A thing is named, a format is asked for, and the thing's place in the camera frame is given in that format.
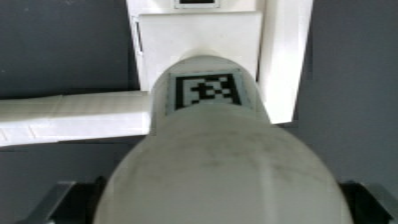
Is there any white lamp bulb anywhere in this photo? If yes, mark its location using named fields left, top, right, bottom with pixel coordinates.
left=94, top=56, right=354, bottom=224

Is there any white rail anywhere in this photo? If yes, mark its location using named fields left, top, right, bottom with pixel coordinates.
left=0, top=91, right=151, bottom=147
left=258, top=0, right=315, bottom=124

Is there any white right rail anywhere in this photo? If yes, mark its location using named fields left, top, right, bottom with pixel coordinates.
left=258, top=0, right=315, bottom=124

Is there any white front rail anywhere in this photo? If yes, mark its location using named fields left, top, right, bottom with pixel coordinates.
left=0, top=91, right=151, bottom=147

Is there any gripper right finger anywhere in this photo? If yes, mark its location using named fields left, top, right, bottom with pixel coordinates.
left=340, top=181, right=398, bottom=224

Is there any white lamp base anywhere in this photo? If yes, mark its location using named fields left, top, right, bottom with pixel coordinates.
left=126, top=0, right=267, bottom=91

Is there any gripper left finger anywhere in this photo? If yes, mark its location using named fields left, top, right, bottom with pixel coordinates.
left=16, top=176, right=107, bottom=224

